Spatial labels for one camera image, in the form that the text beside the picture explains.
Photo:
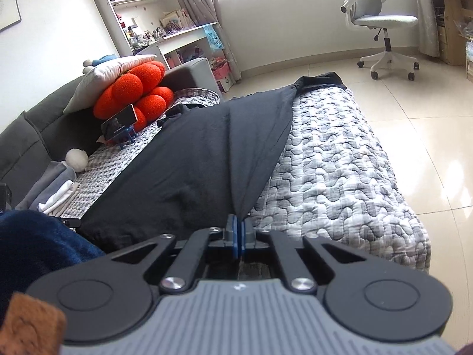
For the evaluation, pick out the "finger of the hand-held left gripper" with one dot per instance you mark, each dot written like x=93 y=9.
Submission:
x=72 y=223

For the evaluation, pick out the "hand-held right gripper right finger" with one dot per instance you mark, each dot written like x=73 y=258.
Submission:
x=244 y=237

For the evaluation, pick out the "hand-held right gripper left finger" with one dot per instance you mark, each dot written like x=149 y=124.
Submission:
x=232 y=237

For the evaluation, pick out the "black garment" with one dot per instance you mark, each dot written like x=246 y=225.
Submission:
x=192 y=155

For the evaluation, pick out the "folded white garment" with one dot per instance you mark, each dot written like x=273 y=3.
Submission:
x=61 y=194

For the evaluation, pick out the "person's dark blue clothing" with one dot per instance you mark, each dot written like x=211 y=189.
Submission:
x=33 y=251

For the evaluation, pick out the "folded grey garment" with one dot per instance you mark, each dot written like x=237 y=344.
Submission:
x=51 y=177

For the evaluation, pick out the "grey fabric sofa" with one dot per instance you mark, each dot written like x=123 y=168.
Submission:
x=22 y=140

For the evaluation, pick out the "white plush ball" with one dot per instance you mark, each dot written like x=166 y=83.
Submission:
x=77 y=159

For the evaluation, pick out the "small blue phone stand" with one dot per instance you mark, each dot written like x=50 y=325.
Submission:
x=127 y=135

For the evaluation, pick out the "grey white checked quilt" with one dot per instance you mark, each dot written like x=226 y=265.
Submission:
x=332 y=177

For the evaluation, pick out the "smartphone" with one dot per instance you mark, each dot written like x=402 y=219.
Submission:
x=118 y=124

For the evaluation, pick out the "brown fuzzy cloth patch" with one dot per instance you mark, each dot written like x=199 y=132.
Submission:
x=29 y=325

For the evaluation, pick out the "orange knobbly plush cushion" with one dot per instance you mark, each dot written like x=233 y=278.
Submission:
x=127 y=87

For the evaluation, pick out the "white pillow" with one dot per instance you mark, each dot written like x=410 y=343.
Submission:
x=99 y=77

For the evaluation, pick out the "pink storage box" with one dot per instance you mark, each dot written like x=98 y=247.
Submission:
x=221 y=73

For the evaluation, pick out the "blue white plush toy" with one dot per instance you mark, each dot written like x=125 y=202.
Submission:
x=105 y=60

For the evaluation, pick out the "light blue gift bag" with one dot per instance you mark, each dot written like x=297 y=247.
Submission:
x=214 y=37

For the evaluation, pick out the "white shelf desk unit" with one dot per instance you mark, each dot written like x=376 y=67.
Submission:
x=184 y=35

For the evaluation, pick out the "patterned grey curtain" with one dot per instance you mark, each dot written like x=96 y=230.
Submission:
x=421 y=7
x=196 y=0

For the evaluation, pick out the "grey white office chair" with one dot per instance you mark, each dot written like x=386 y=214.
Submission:
x=384 y=20

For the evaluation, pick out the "wooden desk shelf unit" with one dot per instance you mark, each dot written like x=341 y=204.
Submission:
x=452 y=26

